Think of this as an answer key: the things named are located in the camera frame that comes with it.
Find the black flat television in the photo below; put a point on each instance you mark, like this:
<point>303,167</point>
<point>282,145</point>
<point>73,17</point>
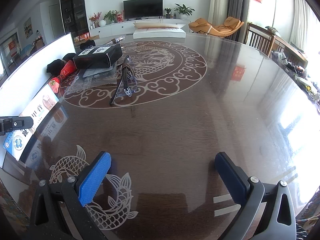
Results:
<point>142,8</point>

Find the white tv cabinet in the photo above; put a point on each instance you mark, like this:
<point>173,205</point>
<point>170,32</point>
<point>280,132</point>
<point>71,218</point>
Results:
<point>129,27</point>

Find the green potted plant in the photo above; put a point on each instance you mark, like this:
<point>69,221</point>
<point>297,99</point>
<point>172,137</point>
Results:
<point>184,11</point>
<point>111,16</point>

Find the clear bag dark cloth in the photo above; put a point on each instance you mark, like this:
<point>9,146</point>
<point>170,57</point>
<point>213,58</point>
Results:
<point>89,78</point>

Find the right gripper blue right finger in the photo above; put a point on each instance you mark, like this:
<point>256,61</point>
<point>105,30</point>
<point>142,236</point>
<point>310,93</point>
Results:
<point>278,218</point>

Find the red snack packet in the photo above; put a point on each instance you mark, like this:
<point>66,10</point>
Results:
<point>67,70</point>

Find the red flower vase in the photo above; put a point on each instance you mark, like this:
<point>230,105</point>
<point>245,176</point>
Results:
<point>95,19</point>

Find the black velvet scrunchie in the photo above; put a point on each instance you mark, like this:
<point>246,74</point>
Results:
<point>79,48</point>
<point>55,67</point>

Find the orange lounge chair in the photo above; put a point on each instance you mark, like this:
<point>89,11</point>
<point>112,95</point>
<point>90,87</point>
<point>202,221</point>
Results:
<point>229,27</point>

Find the large white box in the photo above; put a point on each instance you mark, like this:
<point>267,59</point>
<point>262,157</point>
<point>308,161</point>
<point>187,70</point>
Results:
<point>25,82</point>

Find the green potted plant right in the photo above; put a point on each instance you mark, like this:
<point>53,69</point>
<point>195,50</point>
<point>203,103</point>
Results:
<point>184,11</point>

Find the wooden dining chair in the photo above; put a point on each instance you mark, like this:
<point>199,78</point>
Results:
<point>259,38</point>

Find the dark display cabinet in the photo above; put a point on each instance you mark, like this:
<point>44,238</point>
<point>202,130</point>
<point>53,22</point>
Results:
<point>74,18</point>

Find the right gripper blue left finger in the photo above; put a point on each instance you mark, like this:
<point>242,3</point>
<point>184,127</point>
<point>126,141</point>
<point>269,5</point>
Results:
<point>47,220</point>

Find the green potted plant left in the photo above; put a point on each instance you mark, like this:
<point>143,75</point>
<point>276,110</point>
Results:
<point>111,16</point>

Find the black rectangular box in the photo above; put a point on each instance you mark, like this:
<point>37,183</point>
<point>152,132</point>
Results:
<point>98,57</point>

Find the small potted plant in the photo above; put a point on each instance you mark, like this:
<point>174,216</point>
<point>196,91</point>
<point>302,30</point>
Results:
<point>167,13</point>

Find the blue medicine box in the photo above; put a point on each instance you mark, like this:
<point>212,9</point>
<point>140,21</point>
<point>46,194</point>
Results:
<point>38,108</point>

